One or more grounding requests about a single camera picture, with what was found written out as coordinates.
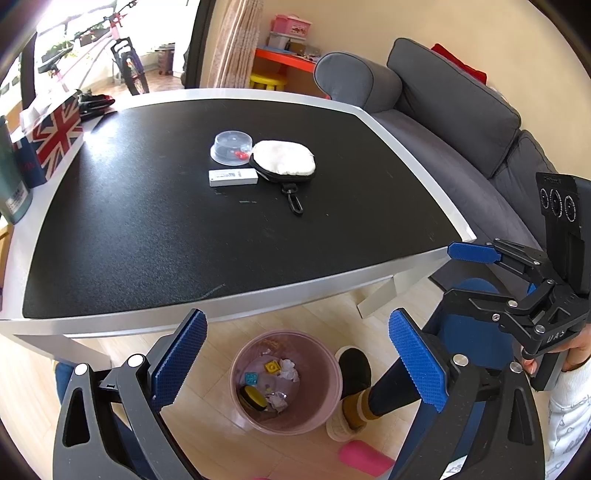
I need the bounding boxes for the pink patterned curtain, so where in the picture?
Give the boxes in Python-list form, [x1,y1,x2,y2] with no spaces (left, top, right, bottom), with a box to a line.
[206,0,264,88]

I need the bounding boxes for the pink trash bin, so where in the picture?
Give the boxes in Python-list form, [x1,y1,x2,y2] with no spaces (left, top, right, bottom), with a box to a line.
[229,330,342,436]

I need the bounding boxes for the pink storage box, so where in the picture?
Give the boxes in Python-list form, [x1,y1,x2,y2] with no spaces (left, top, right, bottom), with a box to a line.
[271,14,311,38]

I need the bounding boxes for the clear round plastic container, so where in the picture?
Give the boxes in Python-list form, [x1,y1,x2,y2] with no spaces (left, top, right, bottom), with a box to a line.
[211,130,252,167]

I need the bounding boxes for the white pink bicycle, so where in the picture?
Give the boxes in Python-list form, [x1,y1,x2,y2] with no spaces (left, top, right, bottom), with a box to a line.
[37,1,150,96]

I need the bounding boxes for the grey sofa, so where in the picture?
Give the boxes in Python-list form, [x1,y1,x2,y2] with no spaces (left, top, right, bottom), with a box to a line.
[314,38,559,252]

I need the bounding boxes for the pink slipper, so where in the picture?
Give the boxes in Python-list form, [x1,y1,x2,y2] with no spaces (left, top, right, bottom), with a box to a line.
[338,440,396,478]

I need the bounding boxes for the teal toy brick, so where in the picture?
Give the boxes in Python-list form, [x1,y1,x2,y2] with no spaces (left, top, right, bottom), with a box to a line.
[243,372,259,387]

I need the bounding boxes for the white tissue front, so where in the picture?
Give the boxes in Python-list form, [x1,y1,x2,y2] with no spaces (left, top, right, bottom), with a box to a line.
[279,359,300,382]

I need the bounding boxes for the teal thermos bottle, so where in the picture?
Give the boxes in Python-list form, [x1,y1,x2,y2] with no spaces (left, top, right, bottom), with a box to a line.
[0,116,32,225]

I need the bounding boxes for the orange kids table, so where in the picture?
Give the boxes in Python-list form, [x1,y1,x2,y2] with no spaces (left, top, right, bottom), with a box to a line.
[253,47,327,98]

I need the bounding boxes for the yellow toy brick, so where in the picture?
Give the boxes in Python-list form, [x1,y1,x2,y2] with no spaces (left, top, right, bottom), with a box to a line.
[263,360,281,375]

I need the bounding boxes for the yellow plastic stool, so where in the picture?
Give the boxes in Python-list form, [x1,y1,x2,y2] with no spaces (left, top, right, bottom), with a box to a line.
[249,73,287,91]

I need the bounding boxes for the beige slipper on foot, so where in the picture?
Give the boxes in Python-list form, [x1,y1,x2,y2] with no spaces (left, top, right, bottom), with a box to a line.
[325,346,372,443]

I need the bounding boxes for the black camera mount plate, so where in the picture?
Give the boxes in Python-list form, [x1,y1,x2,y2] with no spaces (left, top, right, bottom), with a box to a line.
[536,172,591,298]

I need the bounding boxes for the person right hand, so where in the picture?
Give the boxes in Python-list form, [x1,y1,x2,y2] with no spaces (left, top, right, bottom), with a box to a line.
[552,324,591,372]

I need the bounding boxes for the green white digital timer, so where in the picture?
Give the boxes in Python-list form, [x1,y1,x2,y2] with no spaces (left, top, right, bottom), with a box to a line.
[208,168,259,188]

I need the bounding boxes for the union jack tissue box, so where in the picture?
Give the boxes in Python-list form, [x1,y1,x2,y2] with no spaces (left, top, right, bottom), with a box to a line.
[12,93,83,189]

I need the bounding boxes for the black gloves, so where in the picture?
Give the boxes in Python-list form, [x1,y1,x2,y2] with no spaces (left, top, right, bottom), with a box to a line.
[78,93,115,122]

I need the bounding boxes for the red cushion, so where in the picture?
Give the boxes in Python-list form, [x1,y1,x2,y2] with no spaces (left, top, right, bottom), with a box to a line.
[431,43,488,85]

